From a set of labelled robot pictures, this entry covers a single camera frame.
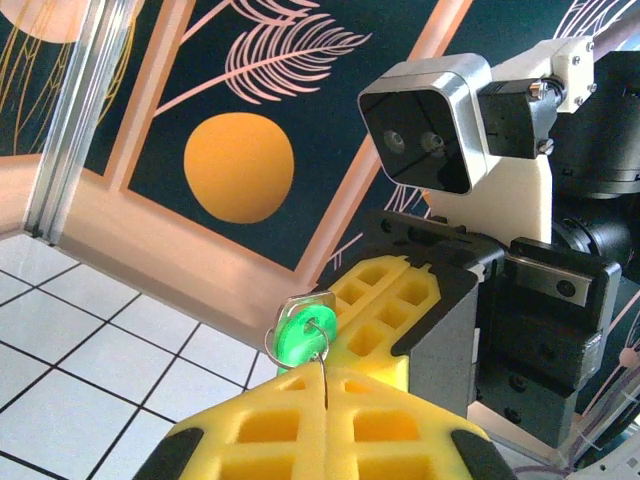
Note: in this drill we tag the green plastic key tag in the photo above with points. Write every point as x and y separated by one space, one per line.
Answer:
300 345

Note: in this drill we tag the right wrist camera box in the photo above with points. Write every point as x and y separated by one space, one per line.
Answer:
425 135

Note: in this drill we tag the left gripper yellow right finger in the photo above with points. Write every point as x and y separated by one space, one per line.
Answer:
400 445

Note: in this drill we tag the aluminium frame post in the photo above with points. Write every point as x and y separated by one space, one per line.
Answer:
75 125

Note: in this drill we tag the clear plastic bag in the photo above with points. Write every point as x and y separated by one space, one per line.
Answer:
305 299

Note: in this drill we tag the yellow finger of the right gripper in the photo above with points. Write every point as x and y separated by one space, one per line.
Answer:
372 285
440 340

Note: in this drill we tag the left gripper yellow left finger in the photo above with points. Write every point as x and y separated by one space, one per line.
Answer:
260 445

